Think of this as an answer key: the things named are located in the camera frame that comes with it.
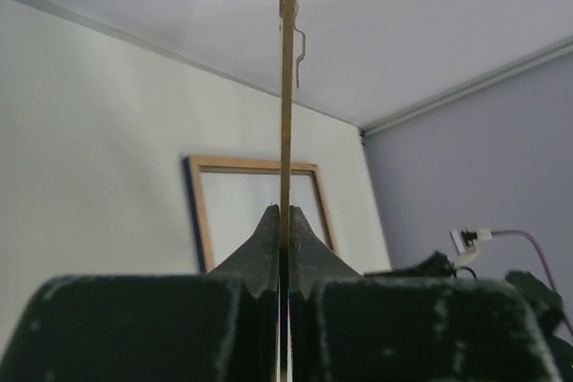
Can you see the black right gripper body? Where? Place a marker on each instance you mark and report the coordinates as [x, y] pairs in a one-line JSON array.
[[414, 326]]

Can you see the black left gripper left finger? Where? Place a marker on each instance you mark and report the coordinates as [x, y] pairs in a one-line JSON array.
[[219, 326]]

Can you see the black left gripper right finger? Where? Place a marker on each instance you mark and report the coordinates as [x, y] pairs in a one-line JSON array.
[[333, 309]]

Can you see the blue wooden picture frame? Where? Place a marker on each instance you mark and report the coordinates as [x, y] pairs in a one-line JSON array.
[[193, 165]]

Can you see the brown cardboard backing board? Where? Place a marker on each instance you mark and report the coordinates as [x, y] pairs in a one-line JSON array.
[[287, 13]]

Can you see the printed interior photo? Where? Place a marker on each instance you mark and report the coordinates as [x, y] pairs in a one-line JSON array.
[[230, 205]]

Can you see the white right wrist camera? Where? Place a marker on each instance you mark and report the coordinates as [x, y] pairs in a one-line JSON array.
[[467, 244]]

